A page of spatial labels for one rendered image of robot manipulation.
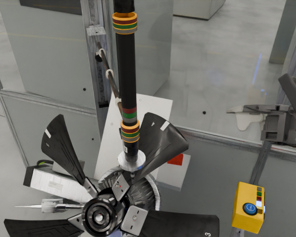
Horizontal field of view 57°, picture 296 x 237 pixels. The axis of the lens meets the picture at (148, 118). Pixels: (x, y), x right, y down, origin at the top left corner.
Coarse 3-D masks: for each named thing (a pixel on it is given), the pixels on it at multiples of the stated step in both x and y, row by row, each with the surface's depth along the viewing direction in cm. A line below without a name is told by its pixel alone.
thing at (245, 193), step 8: (240, 184) 111; (248, 184) 111; (240, 192) 108; (248, 192) 108; (256, 192) 108; (240, 200) 105; (248, 200) 105; (256, 200) 105; (240, 208) 102; (256, 208) 102; (232, 216) 109; (240, 216) 101; (248, 216) 100; (256, 216) 100; (232, 224) 105; (240, 224) 104; (248, 224) 102; (256, 224) 101; (256, 232) 103
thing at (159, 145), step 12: (144, 120) 94; (156, 120) 89; (144, 132) 91; (156, 132) 87; (168, 132) 84; (144, 144) 88; (156, 144) 84; (168, 144) 82; (180, 144) 80; (156, 156) 82; (168, 156) 80; (144, 168) 83
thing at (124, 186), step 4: (120, 176) 91; (120, 180) 90; (124, 180) 88; (120, 184) 88; (124, 184) 87; (112, 188) 91; (116, 188) 89; (120, 188) 87; (124, 188) 85; (128, 188) 84; (116, 192) 88; (120, 192) 86; (124, 192) 84; (116, 196) 86; (120, 196) 85
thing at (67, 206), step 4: (60, 204) 101; (64, 204) 100; (68, 204) 101; (72, 204) 100; (76, 204) 100; (80, 204) 99; (32, 208) 104; (36, 208) 103; (40, 208) 103; (56, 208) 100; (60, 208) 100; (64, 208) 100; (68, 208) 100; (72, 208) 99; (76, 208) 99; (80, 208) 98
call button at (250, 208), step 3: (246, 204) 103; (249, 204) 103; (252, 204) 103; (246, 207) 101; (249, 207) 101; (252, 207) 101; (255, 207) 102; (246, 210) 101; (249, 210) 101; (252, 210) 101; (255, 210) 101; (252, 213) 101
